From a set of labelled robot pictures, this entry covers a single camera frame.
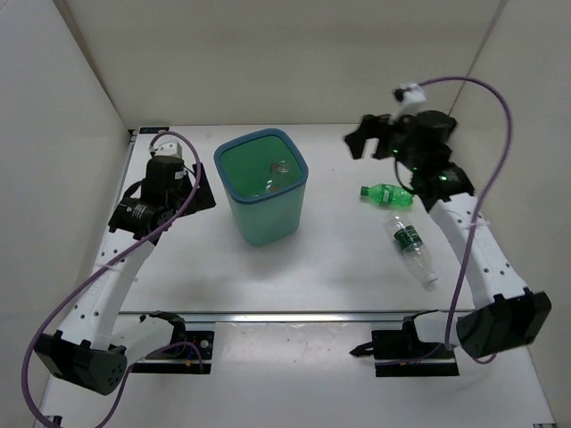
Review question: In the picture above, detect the green plastic bottle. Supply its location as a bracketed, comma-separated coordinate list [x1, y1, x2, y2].
[360, 184, 413, 209]

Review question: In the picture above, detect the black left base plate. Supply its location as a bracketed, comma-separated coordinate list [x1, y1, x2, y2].
[132, 324, 215, 375]

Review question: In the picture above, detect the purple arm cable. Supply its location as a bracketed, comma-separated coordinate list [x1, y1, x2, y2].
[375, 77, 513, 367]
[21, 132, 205, 424]

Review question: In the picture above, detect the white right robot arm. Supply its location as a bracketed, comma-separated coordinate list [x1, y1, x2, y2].
[343, 111, 551, 358]

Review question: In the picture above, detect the clear bottle green label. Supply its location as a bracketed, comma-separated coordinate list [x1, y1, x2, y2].
[385, 211, 438, 290]

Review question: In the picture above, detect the aluminium rail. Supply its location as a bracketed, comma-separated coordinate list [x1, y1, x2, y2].
[120, 310, 441, 325]

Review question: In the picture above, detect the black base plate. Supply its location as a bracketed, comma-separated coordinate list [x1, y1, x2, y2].
[371, 330, 459, 378]
[132, 324, 215, 375]

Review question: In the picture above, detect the orange plastic bottle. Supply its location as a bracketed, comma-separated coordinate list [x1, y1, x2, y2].
[270, 160, 290, 175]

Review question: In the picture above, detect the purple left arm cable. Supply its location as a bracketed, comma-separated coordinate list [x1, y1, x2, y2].
[21, 132, 205, 424]

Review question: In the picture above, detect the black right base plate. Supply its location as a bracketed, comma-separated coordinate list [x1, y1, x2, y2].
[371, 330, 459, 378]

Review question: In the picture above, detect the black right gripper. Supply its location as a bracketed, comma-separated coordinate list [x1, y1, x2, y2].
[344, 108, 424, 171]

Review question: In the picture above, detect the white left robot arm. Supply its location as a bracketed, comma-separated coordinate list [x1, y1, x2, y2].
[34, 155, 216, 396]

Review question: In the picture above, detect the left corner label sticker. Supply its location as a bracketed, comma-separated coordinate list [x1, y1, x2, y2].
[138, 127, 170, 135]

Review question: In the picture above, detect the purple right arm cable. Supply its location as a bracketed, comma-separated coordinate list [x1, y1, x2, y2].
[375, 77, 513, 367]

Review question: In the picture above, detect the green plastic waste bin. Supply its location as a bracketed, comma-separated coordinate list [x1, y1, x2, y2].
[213, 128, 309, 245]

